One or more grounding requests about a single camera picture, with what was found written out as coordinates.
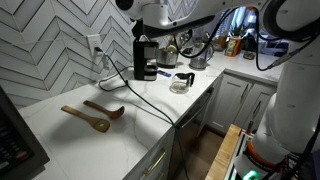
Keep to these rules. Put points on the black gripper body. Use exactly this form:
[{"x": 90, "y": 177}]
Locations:
[{"x": 137, "y": 29}]

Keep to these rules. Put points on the black drip coffeemaker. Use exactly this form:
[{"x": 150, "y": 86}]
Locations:
[{"x": 140, "y": 61}]

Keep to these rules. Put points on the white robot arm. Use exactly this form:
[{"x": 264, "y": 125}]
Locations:
[{"x": 293, "y": 100}]

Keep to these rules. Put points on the stainless steel utensil pot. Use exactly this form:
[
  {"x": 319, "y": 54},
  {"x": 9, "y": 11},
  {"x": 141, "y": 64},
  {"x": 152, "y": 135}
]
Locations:
[{"x": 166, "y": 58}]

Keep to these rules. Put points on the glass electric kettle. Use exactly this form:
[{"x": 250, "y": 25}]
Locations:
[{"x": 200, "y": 60}]

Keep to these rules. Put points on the glass coffee carafe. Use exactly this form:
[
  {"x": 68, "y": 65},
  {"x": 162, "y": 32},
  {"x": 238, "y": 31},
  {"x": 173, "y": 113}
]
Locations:
[{"x": 181, "y": 83}]

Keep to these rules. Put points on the wooden spoon on counter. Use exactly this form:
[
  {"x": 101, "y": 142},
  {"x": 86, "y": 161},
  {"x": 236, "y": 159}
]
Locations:
[{"x": 115, "y": 113}]

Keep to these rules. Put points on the green and yellow canister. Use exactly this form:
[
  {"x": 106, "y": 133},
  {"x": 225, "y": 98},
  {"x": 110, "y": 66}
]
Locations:
[{"x": 233, "y": 46}]

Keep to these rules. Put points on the grey dishwasher front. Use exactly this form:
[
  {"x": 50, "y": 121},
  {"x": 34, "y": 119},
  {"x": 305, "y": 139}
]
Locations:
[{"x": 195, "y": 113}]

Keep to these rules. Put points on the wooden spatula with hole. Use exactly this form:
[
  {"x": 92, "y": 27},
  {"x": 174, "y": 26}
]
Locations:
[{"x": 100, "y": 124}]

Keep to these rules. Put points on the small brown dish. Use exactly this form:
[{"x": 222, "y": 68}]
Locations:
[{"x": 249, "y": 55}]

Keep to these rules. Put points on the grey cabinet door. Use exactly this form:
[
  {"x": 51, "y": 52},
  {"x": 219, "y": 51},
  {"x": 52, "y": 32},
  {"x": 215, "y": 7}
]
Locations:
[
  {"x": 230, "y": 103},
  {"x": 261, "y": 106}
]

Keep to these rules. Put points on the grey drawer front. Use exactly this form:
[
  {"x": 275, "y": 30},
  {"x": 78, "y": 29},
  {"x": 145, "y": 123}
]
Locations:
[{"x": 150, "y": 163}]

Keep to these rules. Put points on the wooden robot cart top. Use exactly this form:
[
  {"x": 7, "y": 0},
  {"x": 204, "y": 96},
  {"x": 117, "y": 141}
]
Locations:
[{"x": 223, "y": 153}]

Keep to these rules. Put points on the white wall outlet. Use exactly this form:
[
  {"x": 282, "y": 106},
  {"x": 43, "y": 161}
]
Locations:
[{"x": 94, "y": 41}]

